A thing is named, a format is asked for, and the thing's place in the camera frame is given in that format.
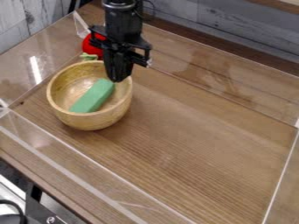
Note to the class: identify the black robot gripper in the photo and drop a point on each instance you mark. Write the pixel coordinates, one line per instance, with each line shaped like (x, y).
(118, 37)

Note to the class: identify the green rectangular block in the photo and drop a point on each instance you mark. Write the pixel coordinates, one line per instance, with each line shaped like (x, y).
(93, 98)

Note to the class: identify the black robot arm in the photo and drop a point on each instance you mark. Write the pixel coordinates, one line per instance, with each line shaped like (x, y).
(120, 1)

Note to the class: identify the light wooden bowl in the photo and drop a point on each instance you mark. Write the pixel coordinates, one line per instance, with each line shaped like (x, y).
(69, 83)

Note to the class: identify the red plush strawberry toy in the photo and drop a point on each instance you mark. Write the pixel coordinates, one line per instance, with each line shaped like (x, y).
(90, 53)

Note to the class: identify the clear acrylic enclosure wall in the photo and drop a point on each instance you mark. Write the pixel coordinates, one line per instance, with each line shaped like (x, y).
(202, 154)

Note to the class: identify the black table leg bracket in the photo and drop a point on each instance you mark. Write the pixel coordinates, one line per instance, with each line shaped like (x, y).
(36, 212)

